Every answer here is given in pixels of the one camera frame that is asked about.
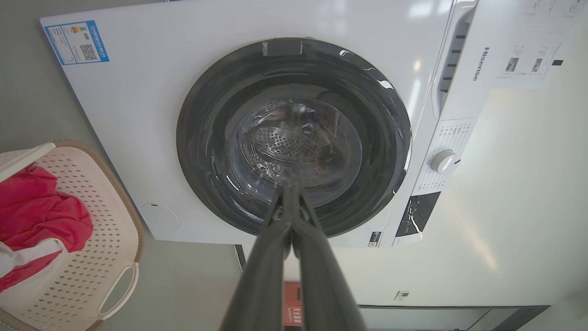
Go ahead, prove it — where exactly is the white front-load washing machine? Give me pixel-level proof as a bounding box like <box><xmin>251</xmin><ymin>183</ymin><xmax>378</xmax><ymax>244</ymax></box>
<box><xmin>39</xmin><ymin>0</ymin><xmax>494</xmax><ymax>249</ymax></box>

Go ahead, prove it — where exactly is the white printed paper sheet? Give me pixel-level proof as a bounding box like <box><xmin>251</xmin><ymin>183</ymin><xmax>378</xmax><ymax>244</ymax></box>
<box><xmin>498</xmin><ymin>31</ymin><xmax>564</xmax><ymax>90</ymax></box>
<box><xmin>524</xmin><ymin>0</ymin><xmax>584</xmax><ymax>19</ymax></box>

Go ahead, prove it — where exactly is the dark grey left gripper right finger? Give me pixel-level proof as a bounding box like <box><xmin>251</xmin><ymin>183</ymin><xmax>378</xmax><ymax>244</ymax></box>
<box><xmin>288</xmin><ymin>186</ymin><xmax>368</xmax><ymax>331</ymax></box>

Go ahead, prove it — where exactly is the round dark washing machine door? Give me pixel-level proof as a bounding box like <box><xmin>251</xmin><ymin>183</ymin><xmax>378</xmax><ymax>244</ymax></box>
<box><xmin>176</xmin><ymin>38</ymin><xmax>413</xmax><ymax>238</ymax></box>

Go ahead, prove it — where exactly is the red garment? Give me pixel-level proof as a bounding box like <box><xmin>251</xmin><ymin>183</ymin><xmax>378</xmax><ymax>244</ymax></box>
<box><xmin>0</xmin><ymin>164</ymin><xmax>94</xmax><ymax>292</ymax></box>

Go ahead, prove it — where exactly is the cream perforated laundry basket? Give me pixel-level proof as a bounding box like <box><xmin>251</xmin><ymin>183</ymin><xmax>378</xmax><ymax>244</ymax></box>
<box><xmin>0</xmin><ymin>139</ymin><xmax>144</xmax><ymax>331</ymax></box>

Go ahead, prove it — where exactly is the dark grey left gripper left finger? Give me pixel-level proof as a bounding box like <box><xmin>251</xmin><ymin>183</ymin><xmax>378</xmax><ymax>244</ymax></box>
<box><xmin>220</xmin><ymin>186</ymin><xmax>292</xmax><ymax>331</ymax></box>

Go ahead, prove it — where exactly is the white round control knob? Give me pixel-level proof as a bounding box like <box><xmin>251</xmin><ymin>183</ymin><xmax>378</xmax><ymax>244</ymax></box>
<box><xmin>430</xmin><ymin>149</ymin><xmax>460</xmax><ymax>175</ymax></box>

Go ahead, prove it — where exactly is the red orange box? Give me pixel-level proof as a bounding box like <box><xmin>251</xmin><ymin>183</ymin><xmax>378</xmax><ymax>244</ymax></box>
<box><xmin>283</xmin><ymin>282</ymin><xmax>304</xmax><ymax>327</ymax></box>

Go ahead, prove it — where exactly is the white garment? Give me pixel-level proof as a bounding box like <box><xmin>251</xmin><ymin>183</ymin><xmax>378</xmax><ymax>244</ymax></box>
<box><xmin>0</xmin><ymin>238</ymin><xmax>69</xmax><ymax>308</ymax></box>

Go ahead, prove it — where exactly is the blue bordered energy label sticker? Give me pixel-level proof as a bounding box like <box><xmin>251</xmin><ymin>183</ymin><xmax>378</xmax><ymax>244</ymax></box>
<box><xmin>44</xmin><ymin>20</ymin><xmax>110</xmax><ymax>66</ymax></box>

